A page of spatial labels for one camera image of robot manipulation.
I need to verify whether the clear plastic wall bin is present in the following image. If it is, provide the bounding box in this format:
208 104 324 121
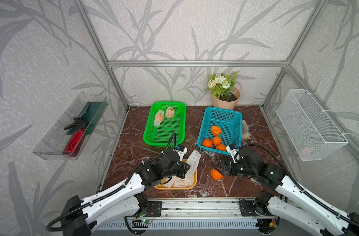
33 92 109 160

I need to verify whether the white foam net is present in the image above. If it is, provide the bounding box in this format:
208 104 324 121
185 150 201 179
160 177 176 188
185 173 194 187
173 177 186 188

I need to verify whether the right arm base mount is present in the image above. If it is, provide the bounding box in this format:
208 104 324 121
238 199 267 217

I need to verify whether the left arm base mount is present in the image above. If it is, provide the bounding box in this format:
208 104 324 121
138 200 163 217

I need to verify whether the teal plastic basket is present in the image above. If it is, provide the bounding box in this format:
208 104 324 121
197 107 243 156

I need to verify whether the white wire mesh basket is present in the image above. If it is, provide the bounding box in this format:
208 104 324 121
276 89 349 161

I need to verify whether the green plastic basket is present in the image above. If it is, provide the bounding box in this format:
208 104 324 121
143 101 187 147

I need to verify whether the yellow plastic tray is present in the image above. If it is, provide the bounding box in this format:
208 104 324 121
155 159 199 190

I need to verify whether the dark green dustpan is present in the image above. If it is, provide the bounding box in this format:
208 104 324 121
66 102 107 135

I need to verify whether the aluminium front rail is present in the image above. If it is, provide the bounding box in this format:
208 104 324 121
90 197 325 220

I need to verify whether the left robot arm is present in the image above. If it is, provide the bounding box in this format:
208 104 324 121
45 133 190 236

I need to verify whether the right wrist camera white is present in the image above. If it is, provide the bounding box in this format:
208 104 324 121
226 144 241 163

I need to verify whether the red black spray bottle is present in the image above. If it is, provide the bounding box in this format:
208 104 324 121
62 118 89 158

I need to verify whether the white yellow work glove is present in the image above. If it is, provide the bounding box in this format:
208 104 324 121
241 120 251 140

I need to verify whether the potted white flower plant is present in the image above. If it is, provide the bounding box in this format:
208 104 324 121
207 71 240 110

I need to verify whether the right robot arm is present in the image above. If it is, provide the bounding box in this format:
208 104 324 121
215 144 359 236

